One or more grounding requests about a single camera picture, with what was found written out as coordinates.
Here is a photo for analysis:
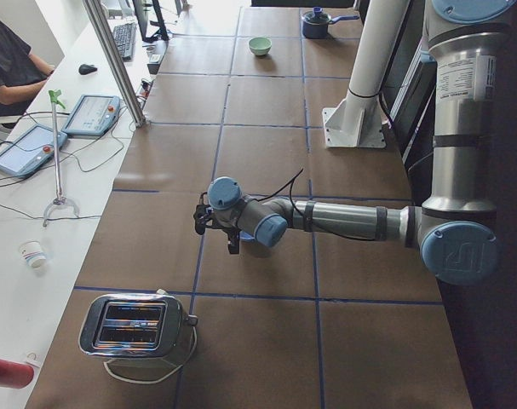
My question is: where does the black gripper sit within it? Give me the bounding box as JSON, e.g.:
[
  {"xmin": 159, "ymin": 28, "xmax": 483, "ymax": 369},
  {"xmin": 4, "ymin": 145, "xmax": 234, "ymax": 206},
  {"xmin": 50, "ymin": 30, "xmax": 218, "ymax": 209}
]
[{"xmin": 222, "ymin": 227, "xmax": 243, "ymax": 255}]

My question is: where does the blue bowl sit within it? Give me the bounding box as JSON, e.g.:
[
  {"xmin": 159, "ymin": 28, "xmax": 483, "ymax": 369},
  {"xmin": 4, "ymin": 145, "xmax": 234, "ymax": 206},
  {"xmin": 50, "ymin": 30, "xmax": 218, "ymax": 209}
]
[{"xmin": 239, "ymin": 232, "xmax": 255, "ymax": 243}]

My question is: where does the green bowl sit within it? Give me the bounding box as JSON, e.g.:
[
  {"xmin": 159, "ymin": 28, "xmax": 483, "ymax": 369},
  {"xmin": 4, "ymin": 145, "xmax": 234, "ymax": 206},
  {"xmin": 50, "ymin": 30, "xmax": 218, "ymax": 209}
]
[{"xmin": 248, "ymin": 37, "xmax": 272, "ymax": 57}]

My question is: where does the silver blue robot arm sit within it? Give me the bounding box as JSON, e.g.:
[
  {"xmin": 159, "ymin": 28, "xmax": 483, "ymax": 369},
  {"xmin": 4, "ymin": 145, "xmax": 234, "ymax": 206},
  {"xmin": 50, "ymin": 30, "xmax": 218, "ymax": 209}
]
[{"xmin": 193, "ymin": 1, "xmax": 514, "ymax": 285}]

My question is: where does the silver toaster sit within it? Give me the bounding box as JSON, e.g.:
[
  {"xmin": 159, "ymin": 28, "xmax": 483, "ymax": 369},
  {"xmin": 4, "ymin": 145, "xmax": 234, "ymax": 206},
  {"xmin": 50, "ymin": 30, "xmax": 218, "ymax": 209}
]
[{"xmin": 78, "ymin": 291, "xmax": 198, "ymax": 369}]

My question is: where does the white mounting pillar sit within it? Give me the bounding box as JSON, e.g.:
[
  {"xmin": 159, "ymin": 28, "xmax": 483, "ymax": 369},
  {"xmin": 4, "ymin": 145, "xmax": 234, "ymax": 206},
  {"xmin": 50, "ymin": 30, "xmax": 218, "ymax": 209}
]
[{"xmin": 322, "ymin": 0, "xmax": 410, "ymax": 148}]

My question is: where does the far orange connector block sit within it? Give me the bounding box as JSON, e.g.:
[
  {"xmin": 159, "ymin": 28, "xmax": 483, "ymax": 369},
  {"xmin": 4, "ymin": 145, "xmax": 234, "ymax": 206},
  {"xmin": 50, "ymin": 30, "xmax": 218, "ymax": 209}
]
[{"xmin": 137, "ymin": 78, "xmax": 153, "ymax": 99}]

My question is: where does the far blue teach pendant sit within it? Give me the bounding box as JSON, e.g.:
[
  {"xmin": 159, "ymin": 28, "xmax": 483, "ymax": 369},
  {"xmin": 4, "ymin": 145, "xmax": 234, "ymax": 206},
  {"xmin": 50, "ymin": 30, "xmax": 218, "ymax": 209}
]
[{"xmin": 62, "ymin": 95, "xmax": 121, "ymax": 139}]

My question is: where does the blue teach pendant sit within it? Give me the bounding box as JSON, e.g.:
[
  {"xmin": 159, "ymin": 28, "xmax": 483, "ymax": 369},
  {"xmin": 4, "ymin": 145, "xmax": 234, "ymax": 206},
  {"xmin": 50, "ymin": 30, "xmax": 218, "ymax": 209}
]
[
  {"xmin": 62, "ymin": 95, "xmax": 121, "ymax": 139},
  {"xmin": 0, "ymin": 124, "xmax": 55, "ymax": 178}
]

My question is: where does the paper cup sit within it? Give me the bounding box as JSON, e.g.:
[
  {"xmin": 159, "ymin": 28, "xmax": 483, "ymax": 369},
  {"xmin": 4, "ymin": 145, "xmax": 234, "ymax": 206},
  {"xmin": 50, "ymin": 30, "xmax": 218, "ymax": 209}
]
[{"xmin": 19, "ymin": 240, "xmax": 47, "ymax": 268}]

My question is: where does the near blue teach pendant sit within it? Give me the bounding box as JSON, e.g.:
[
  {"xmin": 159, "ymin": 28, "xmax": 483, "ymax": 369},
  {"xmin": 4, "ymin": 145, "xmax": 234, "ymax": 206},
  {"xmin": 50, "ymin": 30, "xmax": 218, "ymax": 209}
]
[{"xmin": 0, "ymin": 124, "xmax": 55, "ymax": 178}]

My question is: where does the black computer mouse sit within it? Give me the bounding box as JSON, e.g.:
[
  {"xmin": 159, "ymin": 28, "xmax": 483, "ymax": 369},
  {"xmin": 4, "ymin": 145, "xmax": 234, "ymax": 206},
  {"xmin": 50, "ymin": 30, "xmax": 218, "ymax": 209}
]
[{"xmin": 78, "ymin": 64, "xmax": 98, "ymax": 76}]

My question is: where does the reacher grabber stick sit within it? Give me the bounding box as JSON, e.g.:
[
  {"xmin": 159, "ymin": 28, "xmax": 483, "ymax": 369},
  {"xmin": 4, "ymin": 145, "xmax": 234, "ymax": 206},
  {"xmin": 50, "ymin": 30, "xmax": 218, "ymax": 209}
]
[{"xmin": 43, "ymin": 89, "xmax": 80, "ymax": 228}]

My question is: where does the blue saucepan with glass lid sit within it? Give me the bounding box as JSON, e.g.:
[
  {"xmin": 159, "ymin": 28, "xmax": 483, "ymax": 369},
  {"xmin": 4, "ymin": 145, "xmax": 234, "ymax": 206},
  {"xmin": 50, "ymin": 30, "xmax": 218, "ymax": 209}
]
[{"xmin": 301, "ymin": 7, "xmax": 359, "ymax": 39}]

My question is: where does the black keyboard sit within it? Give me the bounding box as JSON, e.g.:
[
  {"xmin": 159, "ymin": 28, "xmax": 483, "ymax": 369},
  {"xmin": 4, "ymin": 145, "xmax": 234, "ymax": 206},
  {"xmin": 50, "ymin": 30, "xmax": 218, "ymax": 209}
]
[{"xmin": 112, "ymin": 23, "xmax": 136, "ymax": 61}]

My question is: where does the black monitor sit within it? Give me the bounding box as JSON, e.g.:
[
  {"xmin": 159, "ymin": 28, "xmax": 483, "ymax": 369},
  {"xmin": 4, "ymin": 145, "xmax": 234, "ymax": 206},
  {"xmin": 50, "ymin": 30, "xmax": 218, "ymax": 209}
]
[{"xmin": 132, "ymin": 0, "xmax": 169, "ymax": 43}]

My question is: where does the red cylinder bottle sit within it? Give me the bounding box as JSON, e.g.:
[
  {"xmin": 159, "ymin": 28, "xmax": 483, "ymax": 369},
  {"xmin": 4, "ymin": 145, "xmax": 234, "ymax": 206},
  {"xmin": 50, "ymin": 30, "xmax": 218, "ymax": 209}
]
[{"xmin": 0, "ymin": 359, "xmax": 35, "ymax": 389}]

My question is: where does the person in black shirt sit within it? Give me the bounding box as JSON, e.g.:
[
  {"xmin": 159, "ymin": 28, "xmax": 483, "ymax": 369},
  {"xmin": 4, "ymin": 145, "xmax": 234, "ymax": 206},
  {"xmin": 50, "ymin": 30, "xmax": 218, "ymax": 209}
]
[{"xmin": 0, "ymin": 20, "xmax": 55, "ymax": 117}]

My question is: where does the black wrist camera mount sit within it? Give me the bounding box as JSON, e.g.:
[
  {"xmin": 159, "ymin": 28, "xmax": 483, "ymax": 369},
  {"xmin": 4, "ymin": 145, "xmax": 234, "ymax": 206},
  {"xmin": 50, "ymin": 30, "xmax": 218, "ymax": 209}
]
[{"xmin": 193, "ymin": 204, "xmax": 218, "ymax": 235}]

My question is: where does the black camera cable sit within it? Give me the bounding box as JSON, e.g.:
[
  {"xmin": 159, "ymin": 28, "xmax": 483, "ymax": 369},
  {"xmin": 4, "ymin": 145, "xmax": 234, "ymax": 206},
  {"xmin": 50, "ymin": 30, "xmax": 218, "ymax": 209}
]
[{"xmin": 240, "ymin": 167, "xmax": 378, "ymax": 241}]

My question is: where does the white toaster cord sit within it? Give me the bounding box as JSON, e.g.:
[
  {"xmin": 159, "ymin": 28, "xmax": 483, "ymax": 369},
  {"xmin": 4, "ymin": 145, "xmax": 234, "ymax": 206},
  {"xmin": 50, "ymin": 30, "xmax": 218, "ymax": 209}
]
[{"xmin": 102, "ymin": 327, "xmax": 198, "ymax": 385}]

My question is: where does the aluminium frame post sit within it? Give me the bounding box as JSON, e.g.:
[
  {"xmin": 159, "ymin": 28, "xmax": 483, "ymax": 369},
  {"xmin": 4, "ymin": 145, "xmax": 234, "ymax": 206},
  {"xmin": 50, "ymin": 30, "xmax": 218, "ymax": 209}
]
[{"xmin": 83, "ymin": 0, "xmax": 146, "ymax": 128}]

